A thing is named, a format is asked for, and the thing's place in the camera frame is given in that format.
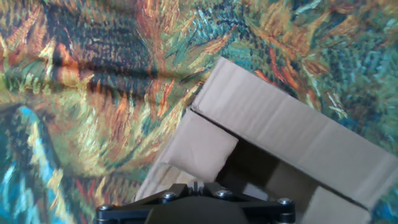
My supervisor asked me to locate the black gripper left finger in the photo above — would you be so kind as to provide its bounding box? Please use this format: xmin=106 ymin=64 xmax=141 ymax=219
xmin=95 ymin=182 xmax=197 ymax=224

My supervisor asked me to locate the sunflower painting print cloth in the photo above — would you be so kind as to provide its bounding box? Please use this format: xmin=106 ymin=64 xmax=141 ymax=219
xmin=0 ymin=0 xmax=398 ymax=224

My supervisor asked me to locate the large cardboard box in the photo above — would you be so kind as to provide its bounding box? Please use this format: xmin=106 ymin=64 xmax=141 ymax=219
xmin=133 ymin=55 xmax=398 ymax=224

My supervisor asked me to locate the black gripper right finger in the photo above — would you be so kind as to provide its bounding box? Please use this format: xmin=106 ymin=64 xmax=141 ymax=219
xmin=196 ymin=182 xmax=297 ymax=224

